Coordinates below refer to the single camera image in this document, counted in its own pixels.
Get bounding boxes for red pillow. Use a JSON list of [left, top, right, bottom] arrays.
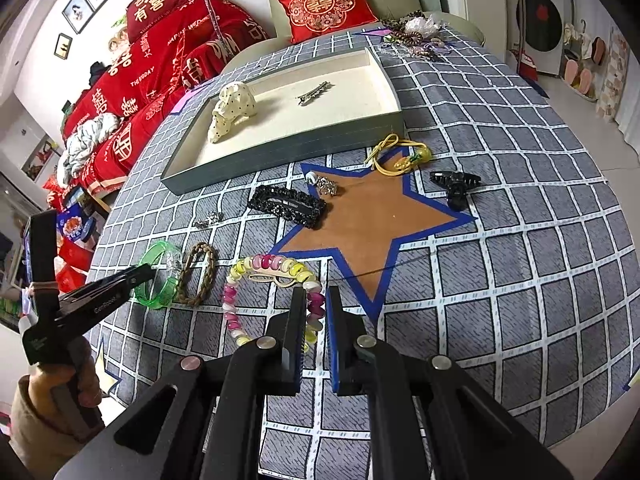
[[125, 0, 201, 41]]

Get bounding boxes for red plastic bags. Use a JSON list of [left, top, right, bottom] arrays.
[[42, 175, 96, 296]]

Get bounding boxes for purple paper sheet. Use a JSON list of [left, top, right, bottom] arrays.
[[172, 85, 206, 116]]

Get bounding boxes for pile of assorted jewelry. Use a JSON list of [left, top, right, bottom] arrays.
[[377, 10, 451, 61]]

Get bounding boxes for grey white twisted cloth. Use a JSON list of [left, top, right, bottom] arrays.
[[56, 112, 121, 193]]

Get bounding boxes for beige hair clip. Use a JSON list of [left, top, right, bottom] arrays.
[[248, 271, 306, 290]]

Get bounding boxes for thin black cord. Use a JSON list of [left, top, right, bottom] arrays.
[[327, 252, 436, 285]]

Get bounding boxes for red broom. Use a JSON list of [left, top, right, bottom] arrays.
[[506, 0, 540, 82]]

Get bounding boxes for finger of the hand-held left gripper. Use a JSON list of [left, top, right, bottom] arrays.
[[59, 263, 154, 302], [59, 274, 158, 333]]

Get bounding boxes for brown braided bracelet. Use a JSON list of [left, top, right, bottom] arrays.
[[172, 241, 219, 306]]

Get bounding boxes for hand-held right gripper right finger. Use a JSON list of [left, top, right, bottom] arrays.
[[326, 285, 576, 480]]

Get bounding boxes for red quilt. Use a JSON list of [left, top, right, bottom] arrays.
[[62, 0, 276, 196]]

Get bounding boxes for medium picture frame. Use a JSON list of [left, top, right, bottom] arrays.
[[62, 0, 93, 35]]

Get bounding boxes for brown star mat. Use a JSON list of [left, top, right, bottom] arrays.
[[270, 162, 473, 318]]

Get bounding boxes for person's left hand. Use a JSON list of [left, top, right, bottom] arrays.
[[27, 342, 104, 411]]

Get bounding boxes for grey checked tablecloth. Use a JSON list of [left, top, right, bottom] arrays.
[[87, 27, 640, 480]]

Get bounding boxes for pink yellow bead bracelet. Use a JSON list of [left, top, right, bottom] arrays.
[[222, 253, 327, 356]]

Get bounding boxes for black beaded hair clip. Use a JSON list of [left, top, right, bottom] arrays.
[[247, 185, 328, 231]]

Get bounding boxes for dark cloth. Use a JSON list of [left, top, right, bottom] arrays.
[[87, 61, 113, 88]]

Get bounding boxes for black claw clip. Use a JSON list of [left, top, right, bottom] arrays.
[[429, 170, 485, 211]]

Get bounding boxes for yellow cord with charm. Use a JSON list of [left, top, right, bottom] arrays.
[[364, 133, 432, 177]]

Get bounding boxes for red embroidered cushion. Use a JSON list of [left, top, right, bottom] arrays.
[[275, 0, 379, 45]]

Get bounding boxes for white polka dot scrunchie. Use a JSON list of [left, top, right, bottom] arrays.
[[207, 81, 258, 145]]

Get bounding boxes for pink slippers rack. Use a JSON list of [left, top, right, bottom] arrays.
[[562, 20, 608, 103]]

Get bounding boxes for grey jewelry tray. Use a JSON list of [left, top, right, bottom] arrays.
[[161, 46, 405, 195]]

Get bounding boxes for picture frame with red print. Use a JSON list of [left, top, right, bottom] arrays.
[[20, 132, 61, 181]]

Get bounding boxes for blue gift box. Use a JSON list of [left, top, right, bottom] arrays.
[[56, 207, 101, 251]]

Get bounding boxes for silver hair clip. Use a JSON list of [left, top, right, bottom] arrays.
[[296, 81, 333, 107]]

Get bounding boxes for silver chain earrings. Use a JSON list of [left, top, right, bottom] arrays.
[[305, 171, 338, 197]]

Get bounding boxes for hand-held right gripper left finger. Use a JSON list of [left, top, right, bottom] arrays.
[[55, 286, 307, 480]]

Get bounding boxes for green plastic bangle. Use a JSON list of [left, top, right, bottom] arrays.
[[136, 241, 183, 308]]

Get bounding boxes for white washing machine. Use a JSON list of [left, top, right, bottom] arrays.
[[502, 0, 576, 78]]

